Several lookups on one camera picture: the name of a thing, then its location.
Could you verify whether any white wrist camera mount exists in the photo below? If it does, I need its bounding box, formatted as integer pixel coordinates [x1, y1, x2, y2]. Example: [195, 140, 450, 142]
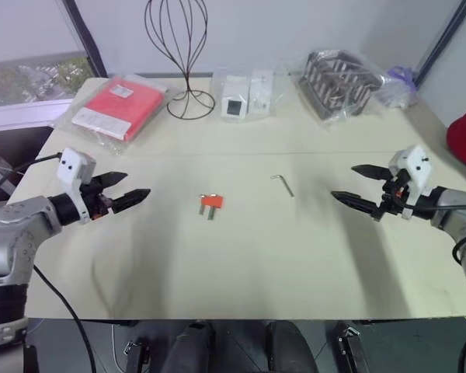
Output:
[57, 147, 97, 225]
[387, 145, 433, 219]

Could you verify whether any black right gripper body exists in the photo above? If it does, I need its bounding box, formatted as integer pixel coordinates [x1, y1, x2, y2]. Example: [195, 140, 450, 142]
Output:
[374, 169, 413, 221]

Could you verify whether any black slanted frame post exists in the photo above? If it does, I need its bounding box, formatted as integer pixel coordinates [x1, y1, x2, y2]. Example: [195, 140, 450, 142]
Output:
[419, 0, 466, 75]

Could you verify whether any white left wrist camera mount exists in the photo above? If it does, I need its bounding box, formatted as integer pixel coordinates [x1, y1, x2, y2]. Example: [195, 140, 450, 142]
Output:
[57, 147, 97, 225]

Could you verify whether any white box with dark window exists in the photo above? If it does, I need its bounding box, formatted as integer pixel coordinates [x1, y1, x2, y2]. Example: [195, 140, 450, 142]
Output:
[219, 74, 250, 118]

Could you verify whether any black table clamp bracket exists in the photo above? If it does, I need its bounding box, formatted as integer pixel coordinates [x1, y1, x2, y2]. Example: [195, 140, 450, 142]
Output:
[334, 325, 370, 373]
[122, 340, 151, 373]

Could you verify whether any red item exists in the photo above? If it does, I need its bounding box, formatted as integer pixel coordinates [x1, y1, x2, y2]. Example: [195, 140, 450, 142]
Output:
[200, 194, 225, 211]

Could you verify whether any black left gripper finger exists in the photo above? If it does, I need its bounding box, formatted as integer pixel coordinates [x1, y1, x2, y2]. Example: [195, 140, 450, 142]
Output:
[110, 188, 152, 214]
[100, 171, 129, 188]

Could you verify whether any crumpled purple plastic bag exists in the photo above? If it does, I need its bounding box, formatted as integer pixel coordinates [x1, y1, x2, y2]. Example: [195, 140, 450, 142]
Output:
[375, 64, 419, 110]

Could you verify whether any plain white flat box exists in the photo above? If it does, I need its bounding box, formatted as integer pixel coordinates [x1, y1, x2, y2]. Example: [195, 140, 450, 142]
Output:
[247, 69, 275, 116]

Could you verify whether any dark rounded robot leg shape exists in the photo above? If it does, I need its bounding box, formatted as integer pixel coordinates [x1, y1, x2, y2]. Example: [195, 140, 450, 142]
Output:
[165, 319, 215, 373]
[264, 319, 318, 373]

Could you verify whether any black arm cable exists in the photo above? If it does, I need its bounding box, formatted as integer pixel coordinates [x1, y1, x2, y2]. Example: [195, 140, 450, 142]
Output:
[405, 204, 466, 267]
[0, 152, 99, 373]

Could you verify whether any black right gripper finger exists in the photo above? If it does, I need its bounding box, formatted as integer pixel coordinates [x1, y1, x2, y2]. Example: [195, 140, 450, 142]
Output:
[350, 164, 392, 181]
[330, 190, 383, 215]

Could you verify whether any red packet in clear bag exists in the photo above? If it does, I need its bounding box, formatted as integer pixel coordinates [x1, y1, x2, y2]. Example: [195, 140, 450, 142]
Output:
[50, 73, 176, 157]

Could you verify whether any dark wire hat stand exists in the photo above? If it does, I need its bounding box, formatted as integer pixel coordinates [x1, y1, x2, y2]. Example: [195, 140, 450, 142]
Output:
[144, 0, 216, 120]

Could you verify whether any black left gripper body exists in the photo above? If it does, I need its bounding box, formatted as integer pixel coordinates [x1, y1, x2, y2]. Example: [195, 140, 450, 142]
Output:
[78, 175, 116, 221]

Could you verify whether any black window frame post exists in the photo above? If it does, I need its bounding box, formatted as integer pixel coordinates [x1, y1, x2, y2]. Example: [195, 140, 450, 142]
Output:
[61, 0, 110, 79]

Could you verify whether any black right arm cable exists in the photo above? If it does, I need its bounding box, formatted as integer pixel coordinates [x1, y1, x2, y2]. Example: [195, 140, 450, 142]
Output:
[405, 204, 466, 267]

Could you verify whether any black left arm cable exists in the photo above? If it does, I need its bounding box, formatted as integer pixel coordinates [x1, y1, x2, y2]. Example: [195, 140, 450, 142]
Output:
[0, 152, 99, 373]

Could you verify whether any metal hex key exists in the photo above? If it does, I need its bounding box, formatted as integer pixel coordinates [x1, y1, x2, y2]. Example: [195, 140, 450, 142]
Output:
[270, 174, 295, 198]

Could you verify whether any white device in clear bag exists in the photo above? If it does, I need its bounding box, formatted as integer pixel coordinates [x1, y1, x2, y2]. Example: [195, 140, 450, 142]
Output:
[210, 66, 289, 124]

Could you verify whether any metal rack in plastic bag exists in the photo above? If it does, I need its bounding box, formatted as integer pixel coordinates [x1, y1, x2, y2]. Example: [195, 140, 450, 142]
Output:
[287, 47, 394, 132]

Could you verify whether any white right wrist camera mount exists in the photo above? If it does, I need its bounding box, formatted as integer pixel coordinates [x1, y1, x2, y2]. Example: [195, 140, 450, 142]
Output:
[387, 145, 433, 219]

